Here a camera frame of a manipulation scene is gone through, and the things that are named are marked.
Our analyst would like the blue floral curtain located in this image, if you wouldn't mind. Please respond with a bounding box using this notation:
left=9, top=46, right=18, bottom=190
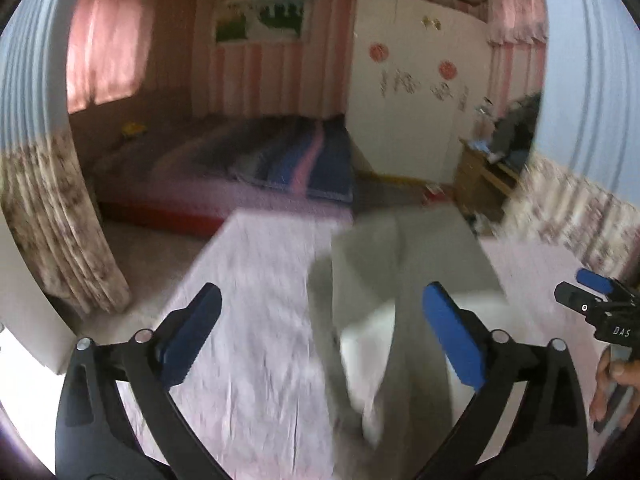
left=0, top=0, right=132, bottom=315
left=500, top=0, right=640, bottom=281

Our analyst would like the white wardrobe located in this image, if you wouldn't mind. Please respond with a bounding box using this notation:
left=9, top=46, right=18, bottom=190
left=347, top=0, right=493, bottom=184

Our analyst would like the wooden nightstand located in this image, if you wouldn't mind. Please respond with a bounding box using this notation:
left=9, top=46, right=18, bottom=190
left=454, top=141, right=522, bottom=223

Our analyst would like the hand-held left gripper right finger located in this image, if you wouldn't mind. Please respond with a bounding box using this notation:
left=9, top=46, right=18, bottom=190
left=415, top=281, right=590, bottom=480

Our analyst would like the grey and white coat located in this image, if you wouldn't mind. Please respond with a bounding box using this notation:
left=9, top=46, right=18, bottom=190
left=306, top=207, right=511, bottom=480

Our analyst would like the person's right hand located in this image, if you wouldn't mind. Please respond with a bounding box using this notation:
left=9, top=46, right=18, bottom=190
left=589, top=349, right=640, bottom=423

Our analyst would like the low bed with purple sheet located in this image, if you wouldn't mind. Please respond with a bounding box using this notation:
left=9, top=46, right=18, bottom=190
left=92, top=115, right=358, bottom=238

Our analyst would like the short pink curtain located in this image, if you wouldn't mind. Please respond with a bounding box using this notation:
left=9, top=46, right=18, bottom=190
left=487, top=0, right=547, bottom=47

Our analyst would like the dark clothing pile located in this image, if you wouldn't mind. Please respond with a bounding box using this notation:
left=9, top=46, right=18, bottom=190
left=492, top=92, right=543, bottom=157

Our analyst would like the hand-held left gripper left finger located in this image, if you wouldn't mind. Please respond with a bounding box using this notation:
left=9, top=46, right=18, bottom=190
left=54, top=283, right=231, bottom=480

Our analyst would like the green landscape wall picture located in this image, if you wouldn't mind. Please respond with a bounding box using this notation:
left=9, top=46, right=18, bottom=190
left=215, top=0, right=314, bottom=46

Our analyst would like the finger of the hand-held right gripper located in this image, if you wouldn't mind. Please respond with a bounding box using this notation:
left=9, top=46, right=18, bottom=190
left=554, top=282, right=601, bottom=317
left=576, top=268, right=616, bottom=293

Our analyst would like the pink window curtain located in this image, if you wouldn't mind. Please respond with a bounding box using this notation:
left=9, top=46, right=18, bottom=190
left=66, top=0, right=156, bottom=114

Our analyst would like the striped blue pink blanket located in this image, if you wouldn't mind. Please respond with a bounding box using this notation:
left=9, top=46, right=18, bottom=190
left=190, top=116, right=357, bottom=204

